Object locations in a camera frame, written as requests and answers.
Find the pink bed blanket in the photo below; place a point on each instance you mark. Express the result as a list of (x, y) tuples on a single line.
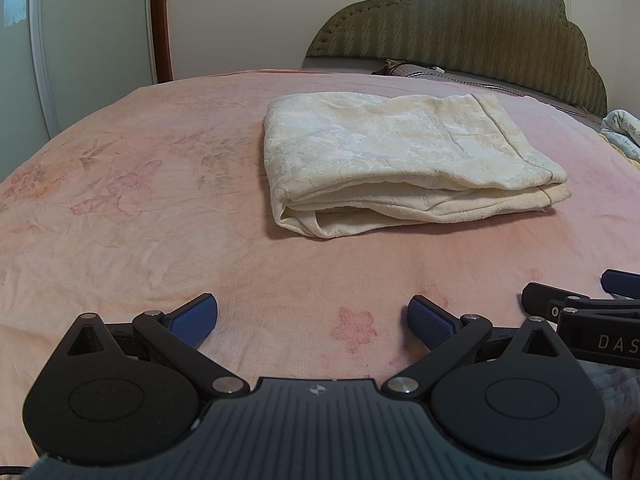
[(162, 196)]

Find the cream white pants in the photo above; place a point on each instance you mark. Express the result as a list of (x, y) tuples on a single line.
[(343, 163)]

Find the brown wooden door frame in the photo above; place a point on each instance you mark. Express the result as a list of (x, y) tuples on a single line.
[(160, 38)]

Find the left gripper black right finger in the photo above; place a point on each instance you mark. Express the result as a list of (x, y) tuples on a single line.
[(509, 396)]

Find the glass sliding wardrobe door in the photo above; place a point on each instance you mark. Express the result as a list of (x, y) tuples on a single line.
[(62, 60)]

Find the grey striped pillow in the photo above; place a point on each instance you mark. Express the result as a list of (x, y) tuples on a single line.
[(409, 70)]

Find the crumpled light cloth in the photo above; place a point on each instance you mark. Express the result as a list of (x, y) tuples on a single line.
[(622, 130)]

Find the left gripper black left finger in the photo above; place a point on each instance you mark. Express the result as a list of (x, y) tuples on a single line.
[(117, 393)]

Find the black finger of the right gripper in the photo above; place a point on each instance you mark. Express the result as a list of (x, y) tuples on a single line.
[(620, 283), (548, 302)]

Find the green upholstered headboard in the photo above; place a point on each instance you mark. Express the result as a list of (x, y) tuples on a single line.
[(530, 43)]

